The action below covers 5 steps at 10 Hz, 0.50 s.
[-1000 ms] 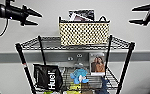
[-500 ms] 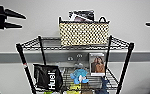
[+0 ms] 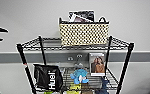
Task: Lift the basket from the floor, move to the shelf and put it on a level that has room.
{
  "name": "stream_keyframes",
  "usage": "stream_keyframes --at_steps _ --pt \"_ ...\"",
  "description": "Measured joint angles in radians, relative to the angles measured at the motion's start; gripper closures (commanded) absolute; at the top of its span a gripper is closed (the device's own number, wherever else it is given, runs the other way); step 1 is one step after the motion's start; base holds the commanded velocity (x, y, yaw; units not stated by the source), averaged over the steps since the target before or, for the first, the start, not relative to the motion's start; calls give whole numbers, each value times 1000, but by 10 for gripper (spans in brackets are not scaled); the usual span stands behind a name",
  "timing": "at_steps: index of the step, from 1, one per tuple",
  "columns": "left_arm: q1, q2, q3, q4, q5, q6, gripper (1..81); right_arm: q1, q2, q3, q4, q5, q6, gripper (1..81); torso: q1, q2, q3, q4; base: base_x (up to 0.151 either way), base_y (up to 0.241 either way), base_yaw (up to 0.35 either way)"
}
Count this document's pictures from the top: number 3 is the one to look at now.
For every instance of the long grey wall band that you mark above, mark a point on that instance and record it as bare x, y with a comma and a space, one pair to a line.
7, 57

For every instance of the black Huel bag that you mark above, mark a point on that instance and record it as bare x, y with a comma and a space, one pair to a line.
47, 77

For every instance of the pale basket with dark spots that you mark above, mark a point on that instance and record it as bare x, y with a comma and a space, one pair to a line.
84, 33

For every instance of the small round grey wall fitting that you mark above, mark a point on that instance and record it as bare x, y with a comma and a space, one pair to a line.
79, 56
70, 58

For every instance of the light blue plush toy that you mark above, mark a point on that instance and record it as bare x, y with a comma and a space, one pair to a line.
79, 76

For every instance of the white portrait picture box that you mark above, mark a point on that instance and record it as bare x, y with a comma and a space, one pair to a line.
97, 64

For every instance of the blue shark plush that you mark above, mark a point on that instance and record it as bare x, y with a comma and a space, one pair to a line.
104, 86

